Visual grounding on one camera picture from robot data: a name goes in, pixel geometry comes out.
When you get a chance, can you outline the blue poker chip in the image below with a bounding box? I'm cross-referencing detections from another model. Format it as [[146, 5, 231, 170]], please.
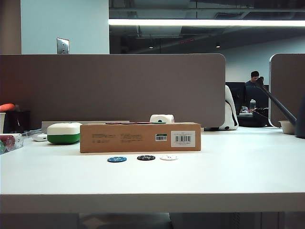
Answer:
[[107, 156, 128, 163]]

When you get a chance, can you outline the brown cardboard box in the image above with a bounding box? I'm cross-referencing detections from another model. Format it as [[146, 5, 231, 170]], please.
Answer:
[[80, 123, 202, 154]]

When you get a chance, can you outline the clear box of poker chips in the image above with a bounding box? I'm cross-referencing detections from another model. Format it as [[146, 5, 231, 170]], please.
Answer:
[[0, 133, 24, 155]]

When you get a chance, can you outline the white tape roll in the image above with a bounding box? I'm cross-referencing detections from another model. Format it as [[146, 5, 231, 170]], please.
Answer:
[[149, 114, 175, 124]]

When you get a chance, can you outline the wide grey desk partition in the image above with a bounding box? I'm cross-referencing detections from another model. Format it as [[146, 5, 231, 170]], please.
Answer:
[[0, 53, 226, 131]]

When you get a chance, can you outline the white and black robot figure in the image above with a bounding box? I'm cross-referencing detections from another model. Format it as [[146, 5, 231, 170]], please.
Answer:
[[204, 84, 239, 131]]

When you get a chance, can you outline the black computer monitor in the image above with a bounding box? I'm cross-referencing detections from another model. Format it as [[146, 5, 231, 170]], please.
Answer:
[[245, 84, 270, 109], [225, 82, 246, 113]]

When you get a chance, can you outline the white and green lidded container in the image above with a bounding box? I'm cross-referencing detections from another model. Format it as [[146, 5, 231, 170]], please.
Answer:
[[47, 122, 83, 145]]

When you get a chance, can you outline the person in dark shirt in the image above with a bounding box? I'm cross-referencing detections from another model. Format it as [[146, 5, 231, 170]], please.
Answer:
[[244, 71, 269, 88]]

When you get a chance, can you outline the white earbuds case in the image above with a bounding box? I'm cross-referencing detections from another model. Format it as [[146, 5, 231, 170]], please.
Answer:
[[32, 133, 48, 142]]

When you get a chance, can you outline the dark grey watering can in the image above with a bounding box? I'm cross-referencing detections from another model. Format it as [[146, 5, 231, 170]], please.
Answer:
[[254, 76, 305, 139]]

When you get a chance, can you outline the black pen cup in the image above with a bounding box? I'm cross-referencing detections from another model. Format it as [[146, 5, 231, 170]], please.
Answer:
[[3, 110, 31, 134]]

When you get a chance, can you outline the white paper bowl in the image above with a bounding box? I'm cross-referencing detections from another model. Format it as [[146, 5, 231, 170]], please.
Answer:
[[278, 120, 296, 135]]

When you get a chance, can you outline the narrow grey desk partition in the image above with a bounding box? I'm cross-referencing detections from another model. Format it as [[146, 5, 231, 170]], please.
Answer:
[[269, 52, 305, 128]]

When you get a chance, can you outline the metal wall switch plate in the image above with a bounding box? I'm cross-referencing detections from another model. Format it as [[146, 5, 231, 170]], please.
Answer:
[[56, 37, 70, 55]]

